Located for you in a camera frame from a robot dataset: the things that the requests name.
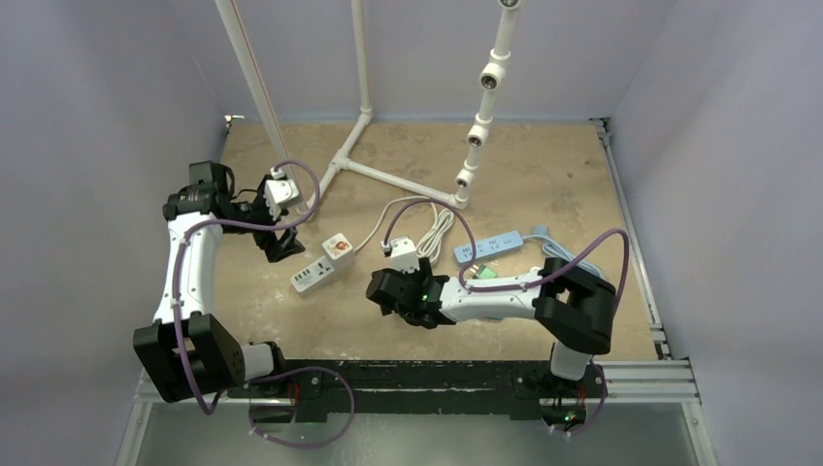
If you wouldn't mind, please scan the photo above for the white USB power strip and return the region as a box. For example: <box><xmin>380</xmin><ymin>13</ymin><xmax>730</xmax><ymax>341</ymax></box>
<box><xmin>290</xmin><ymin>257</ymin><xmax>352</xmax><ymax>296</ymax></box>

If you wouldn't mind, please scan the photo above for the light blue power strip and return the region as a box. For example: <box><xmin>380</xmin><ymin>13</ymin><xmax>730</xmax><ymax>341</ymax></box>
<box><xmin>453</xmin><ymin>230</ymin><xmax>524</xmax><ymax>265</ymax></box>

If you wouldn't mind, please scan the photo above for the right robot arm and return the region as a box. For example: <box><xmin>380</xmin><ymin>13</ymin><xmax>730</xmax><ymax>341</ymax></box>
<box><xmin>365</xmin><ymin>257</ymin><xmax>619</xmax><ymax>395</ymax></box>

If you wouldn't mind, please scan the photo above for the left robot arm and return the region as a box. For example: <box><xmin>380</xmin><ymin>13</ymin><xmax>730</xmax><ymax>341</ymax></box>
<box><xmin>133</xmin><ymin>161</ymin><xmax>304</xmax><ymax>415</ymax></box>

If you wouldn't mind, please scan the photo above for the green plug adapter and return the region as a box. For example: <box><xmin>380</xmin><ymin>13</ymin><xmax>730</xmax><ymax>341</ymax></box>
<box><xmin>467</xmin><ymin>264</ymin><xmax>498</xmax><ymax>282</ymax></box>

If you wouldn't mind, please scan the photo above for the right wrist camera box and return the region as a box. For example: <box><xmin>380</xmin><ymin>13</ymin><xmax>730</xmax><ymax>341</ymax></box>
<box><xmin>381</xmin><ymin>236</ymin><xmax>419</xmax><ymax>273</ymax></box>

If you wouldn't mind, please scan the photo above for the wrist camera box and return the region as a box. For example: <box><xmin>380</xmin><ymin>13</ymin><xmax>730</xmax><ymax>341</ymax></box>
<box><xmin>263</xmin><ymin>178</ymin><xmax>302</xmax><ymax>220</ymax></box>
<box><xmin>381</xmin><ymin>236</ymin><xmax>419</xmax><ymax>273</ymax></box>

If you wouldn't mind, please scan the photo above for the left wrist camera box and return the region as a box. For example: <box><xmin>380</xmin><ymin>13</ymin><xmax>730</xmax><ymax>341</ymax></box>
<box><xmin>263</xmin><ymin>178</ymin><xmax>302</xmax><ymax>220</ymax></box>

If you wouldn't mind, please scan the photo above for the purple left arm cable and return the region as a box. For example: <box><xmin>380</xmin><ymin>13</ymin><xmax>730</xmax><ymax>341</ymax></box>
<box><xmin>170</xmin><ymin>159</ymin><xmax>356</xmax><ymax>450</ymax></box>

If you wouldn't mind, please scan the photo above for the white PVC pipe frame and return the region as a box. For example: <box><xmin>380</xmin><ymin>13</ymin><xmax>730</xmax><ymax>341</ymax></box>
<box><xmin>215</xmin><ymin>1</ymin><xmax>523</xmax><ymax>209</ymax></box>

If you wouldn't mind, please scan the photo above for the aluminium rail right table edge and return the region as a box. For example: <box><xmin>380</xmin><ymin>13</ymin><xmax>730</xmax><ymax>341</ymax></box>
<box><xmin>588</xmin><ymin>117</ymin><xmax>673</xmax><ymax>360</ymax></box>

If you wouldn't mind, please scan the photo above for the aluminium front rail frame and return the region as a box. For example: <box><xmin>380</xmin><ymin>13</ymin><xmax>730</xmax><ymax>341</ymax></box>
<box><xmin>116</xmin><ymin>359</ymin><xmax>716</xmax><ymax>465</ymax></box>

